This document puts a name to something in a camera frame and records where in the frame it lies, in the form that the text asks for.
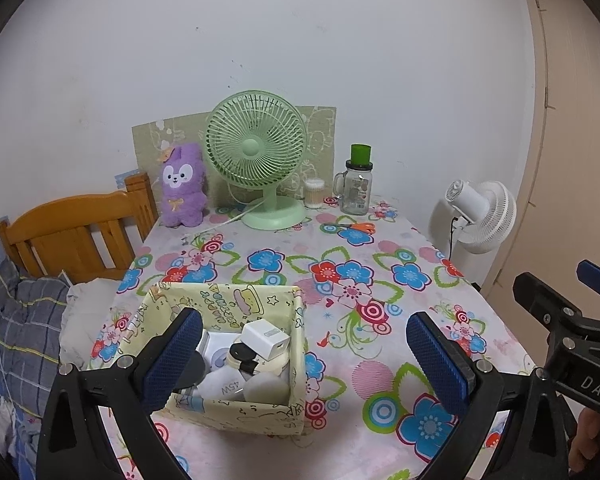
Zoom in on blue printed bed sheet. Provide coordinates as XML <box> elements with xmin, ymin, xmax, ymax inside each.
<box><xmin>0</xmin><ymin>385</ymin><xmax>43</xmax><ymax>466</ymax></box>

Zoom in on purple plush toy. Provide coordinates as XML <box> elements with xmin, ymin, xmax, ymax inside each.
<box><xmin>159</xmin><ymin>142</ymin><xmax>209</xmax><ymax>228</ymax></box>

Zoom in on white floor fan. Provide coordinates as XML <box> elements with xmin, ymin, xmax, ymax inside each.
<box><xmin>445</xmin><ymin>178</ymin><xmax>517</xmax><ymax>255</ymax></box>

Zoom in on blue printed paper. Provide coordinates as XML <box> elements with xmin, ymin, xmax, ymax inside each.
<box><xmin>114</xmin><ymin>171</ymin><xmax>151</xmax><ymax>192</ymax></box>

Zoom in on glass jar with green lid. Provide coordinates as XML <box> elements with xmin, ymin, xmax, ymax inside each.
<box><xmin>333</xmin><ymin>144</ymin><xmax>373</xmax><ymax>214</ymax></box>

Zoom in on cotton swab jar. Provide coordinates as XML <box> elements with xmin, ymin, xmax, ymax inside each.
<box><xmin>304</xmin><ymin>177</ymin><xmax>326</xmax><ymax>209</ymax></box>

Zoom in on white charger plug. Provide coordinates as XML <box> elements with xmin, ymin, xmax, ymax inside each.
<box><xmin>242</xmin><ymin>321</ymin><xmax>293</xmax><ymax>362</ymax></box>

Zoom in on grey plaid pillow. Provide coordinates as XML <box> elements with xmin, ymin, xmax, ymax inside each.
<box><xmin>0</xmin><ymin>260</ymin><xmax>73</xmax><ymax>418</ymax></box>

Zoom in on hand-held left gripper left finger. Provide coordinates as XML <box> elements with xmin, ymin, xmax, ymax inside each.
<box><xmin>36</xmin><ymin>307</ymin><xmax>204</xmax><ymax>480</ymax></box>

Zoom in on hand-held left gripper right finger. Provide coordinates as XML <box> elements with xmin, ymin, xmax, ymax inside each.
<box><xmin>406</xmin><ymin>311</ymin><xmax>583</xmax><ymax>480</ymax></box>

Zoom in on white charger box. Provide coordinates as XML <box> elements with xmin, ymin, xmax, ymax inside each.
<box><xmin>200</xmin><ymin>367</ymin><xmax>246</xmax><ymax>401</ymax></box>

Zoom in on orange scissors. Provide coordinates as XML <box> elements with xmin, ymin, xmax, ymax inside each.
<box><xmin>322</xmin><ymin>221</ymin><xmax>376</xmax><ymax>233</ymax></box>

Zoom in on white flat box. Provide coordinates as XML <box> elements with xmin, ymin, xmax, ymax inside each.
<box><xmin>200</xmin><ymin>330</ymin><xmax>241</xmax><ymax>371</ymax></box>

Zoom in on yellow fabric storage box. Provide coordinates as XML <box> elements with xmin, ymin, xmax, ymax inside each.
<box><xmin>112</xmin><ymin>282</ymin><xmax>306</xmax><ymax>436</ymax></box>

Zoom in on white fan cable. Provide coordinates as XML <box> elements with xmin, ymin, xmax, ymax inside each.
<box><xmin>197</xmin><ymin>197</ymin><xmax>266</xmax><ymax>236</ymax></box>

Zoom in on wooden chair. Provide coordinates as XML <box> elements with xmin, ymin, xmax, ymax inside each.
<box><xmin>0</xmin><ymin>172</ymin><xmax>159</xmax><ymax>283</ymax></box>

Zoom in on beige door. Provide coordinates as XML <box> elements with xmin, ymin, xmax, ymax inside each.
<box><xmin>480</xmin><ymin>0</ymin><xmax>600</xmax><ymax>311</ymax></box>

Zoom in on green desk fan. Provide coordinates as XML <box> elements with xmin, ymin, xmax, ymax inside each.
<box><xmin>205</xmin><ymin>91</ymin><xmax>309</xmax><ymax>231</ymax></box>

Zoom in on person's right hand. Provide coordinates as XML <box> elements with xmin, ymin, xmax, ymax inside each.
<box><xmin>567</xmin><ymin>405</ymin><xmax>600</xmax><ymax>478</ymax></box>

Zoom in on white pillow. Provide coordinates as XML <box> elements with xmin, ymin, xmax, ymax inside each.
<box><xmin>60</xmin><ymin>280</ymin><xmax>121</xmax><ymax>361</ymax></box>

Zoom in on black fan cable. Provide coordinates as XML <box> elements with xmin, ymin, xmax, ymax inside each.
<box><xmin>447</xmin><ymin>217</ymin><xmax>461</xmax><ymax>263</ymax></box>

